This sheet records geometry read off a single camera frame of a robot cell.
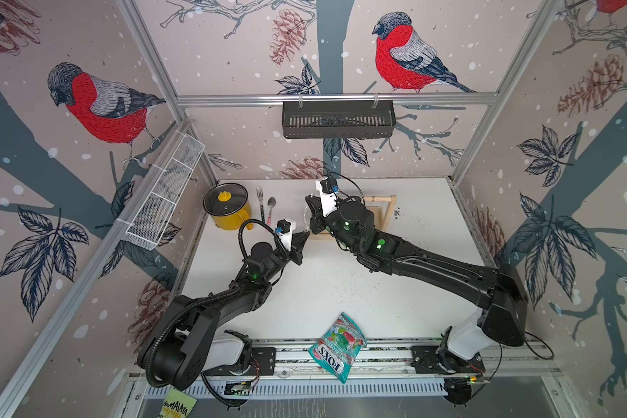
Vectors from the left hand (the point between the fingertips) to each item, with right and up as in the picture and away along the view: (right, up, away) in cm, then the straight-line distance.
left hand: (311, 229), depth 81 cm
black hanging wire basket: (+10, +43, +23) cm, 49 cm away
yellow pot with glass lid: (-33, +7, +17) cm, 37 cm away
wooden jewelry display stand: (+30, +6, +28) cm, 41 cm away
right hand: (0, +11, -11) cm, 16 cm away
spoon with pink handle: (-19, +8, +30) cm, 36 cm away
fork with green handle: (-24, +11, +34) cm, 44 cm away
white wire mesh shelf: (-54, 0, +2) cm, 54 cm away
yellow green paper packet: (-35, -45, -14) cm, 59 cm away
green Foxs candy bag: (+8, -34, -9) cm, 36 cm away
